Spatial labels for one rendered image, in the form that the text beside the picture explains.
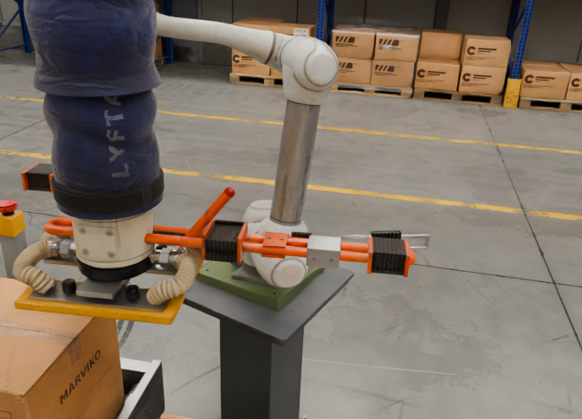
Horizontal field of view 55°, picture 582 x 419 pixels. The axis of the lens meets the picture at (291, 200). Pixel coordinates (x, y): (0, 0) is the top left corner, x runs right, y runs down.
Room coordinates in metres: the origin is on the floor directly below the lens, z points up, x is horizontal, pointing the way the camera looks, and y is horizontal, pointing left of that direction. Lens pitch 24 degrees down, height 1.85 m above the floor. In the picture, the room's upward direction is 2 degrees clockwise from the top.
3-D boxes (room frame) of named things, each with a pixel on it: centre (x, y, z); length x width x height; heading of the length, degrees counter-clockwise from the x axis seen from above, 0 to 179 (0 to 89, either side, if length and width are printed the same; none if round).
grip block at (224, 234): (1.07, 0.14, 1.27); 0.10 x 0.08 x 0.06; 174
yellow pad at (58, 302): (1.00, 0.40, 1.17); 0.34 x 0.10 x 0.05; 84
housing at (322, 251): (1.05, -0.08, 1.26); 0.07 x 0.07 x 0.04; 84
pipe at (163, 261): (1.09, 0.39, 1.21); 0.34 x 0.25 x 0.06; 84
